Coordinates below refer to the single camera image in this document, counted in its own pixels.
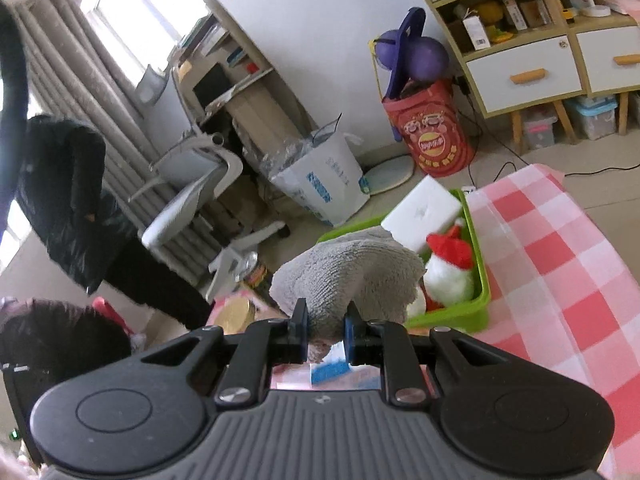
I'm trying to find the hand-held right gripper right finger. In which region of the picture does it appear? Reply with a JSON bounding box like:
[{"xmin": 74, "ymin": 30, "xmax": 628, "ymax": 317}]
[{"xmin": 345, "ymin": 301, "xmax": 531, "ymax": 408}]

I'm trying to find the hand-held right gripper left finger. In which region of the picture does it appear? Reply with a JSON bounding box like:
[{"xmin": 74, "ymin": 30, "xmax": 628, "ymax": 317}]
[{"xmin": 127, "ymin": 299, "xmax": 310, "ymax": 408}]

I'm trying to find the grey fleece cloth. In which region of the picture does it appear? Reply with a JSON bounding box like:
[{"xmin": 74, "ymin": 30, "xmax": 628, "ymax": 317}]
[{"xmin": 270, "ymin": 227, "xmax": 427, "ymax": 338}]

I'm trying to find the green plastic bin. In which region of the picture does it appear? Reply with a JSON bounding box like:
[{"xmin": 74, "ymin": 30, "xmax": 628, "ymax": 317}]
[{"xmin": 315, "ymin": 189, "xmax": 491, "ymax": 333}]

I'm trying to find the red and white plush toy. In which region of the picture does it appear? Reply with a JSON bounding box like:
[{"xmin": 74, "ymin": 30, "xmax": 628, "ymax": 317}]
[{"xmin": 406, "ymin": 225, "xmax": 476, "ymax": 318}]

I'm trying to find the white foam block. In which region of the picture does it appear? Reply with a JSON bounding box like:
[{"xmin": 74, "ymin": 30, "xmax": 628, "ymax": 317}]
[{"xmin": 381, "ymin": 176, "xmax": 463, "ymax": 253}]

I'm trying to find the white and blue milk carton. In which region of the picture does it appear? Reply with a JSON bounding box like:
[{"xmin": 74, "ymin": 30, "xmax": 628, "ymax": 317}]
[{"xmin": 310, "ymin": 342, "xmax": 351, "ymax": 387}]

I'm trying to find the cookie jar with gold lid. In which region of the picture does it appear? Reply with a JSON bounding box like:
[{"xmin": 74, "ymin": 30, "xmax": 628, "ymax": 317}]
[{"xmin": 220, "ymin": 296, "xmax": 258, "ymax": 336}]

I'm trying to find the dark can with yellow label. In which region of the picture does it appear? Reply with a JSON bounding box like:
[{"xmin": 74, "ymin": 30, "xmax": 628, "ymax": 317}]
[{"xmin": 244, "ymin": 260, "xmax": 271, "ymax": 289}]

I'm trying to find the person's head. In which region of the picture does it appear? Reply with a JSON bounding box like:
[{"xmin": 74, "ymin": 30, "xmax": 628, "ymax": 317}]
[{"xmin": 0, "ymin": 299, "xmax": 132, "ymax": 391}]

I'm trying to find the white plastic bag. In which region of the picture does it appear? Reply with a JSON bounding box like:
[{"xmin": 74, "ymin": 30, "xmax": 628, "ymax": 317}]
[{"xmin": 257, "ymin": 115, "xmax": 371, "ymax": 228}]

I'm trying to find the round white floor disc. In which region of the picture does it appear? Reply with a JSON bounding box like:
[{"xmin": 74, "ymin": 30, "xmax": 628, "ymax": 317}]
[{"xmin": 362, "ymin": 154, "xmax": 415, "ymax": 196}]

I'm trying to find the white office chair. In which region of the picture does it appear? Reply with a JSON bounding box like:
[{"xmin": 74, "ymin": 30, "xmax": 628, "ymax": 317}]
[{"xmin": 127, "ymin": 127, "xmax": 291, "ymax": 301}]

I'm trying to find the red cartoon bucket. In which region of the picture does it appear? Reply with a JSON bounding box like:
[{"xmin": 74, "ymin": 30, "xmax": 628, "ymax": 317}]
[{"xmin": 382, "ymin": 79, "xmax": 476, "ymax": 177}]

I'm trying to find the wooden desk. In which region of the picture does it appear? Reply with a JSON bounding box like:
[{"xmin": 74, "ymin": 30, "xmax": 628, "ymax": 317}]
[{"xmin": 172, "ymin": 0, "xmax": 321, "ymax": 136}]

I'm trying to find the computer monitor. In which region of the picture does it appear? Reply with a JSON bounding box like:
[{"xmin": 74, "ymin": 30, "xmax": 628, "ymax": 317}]
[{"xmin": 192, "ymin": 62, "xmax": 233, "ymax": 108}]

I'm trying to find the purple ball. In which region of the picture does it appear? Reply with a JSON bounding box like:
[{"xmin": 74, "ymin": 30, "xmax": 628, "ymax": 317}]
[{"xmin": 405, "ymin": 36, "xmax": 450, "ymax": 83}]

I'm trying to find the wooden cabinet with white drawers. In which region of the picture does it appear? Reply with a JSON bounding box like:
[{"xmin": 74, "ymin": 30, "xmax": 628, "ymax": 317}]
[{"xmin": 400, "ymin": 0, "xmax": 640, "ymax": 156}]

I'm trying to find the clear storage box blue lid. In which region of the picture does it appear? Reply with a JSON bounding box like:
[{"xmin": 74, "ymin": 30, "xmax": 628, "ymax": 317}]
[{"xmin": 565, "ymin": 95, "xmax": 618, "ymax": 141}]

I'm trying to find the white shelf box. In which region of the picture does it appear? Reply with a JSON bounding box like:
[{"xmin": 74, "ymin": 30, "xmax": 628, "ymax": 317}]
[{"xmin": 460, "ymin": 12, "xmax": 491, "ymax": 51}]

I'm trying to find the yellow shelf toy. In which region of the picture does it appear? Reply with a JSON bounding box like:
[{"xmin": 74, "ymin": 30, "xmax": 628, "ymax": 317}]
[{"xmin": 472, "ymin": 0, "xmax": 516, "ymax": 43}]

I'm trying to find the grey curtain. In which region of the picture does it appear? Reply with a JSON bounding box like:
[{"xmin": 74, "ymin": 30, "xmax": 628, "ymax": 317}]
[{"xmin": 10, "ymin": 0, "xmax": 211, "ymax": 281}]

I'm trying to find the black floor cable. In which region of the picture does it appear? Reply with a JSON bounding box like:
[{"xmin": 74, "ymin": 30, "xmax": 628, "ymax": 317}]
[{"xmin": 470, "ymin": 110, "xmax": 566, "ymax": 186}]

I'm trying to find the purple plastic ring toy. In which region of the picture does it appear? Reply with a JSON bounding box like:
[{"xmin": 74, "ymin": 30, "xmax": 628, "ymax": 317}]
[{"xmin": 375, "ymin": 7, "xmax": 427, "ymax": 101}]

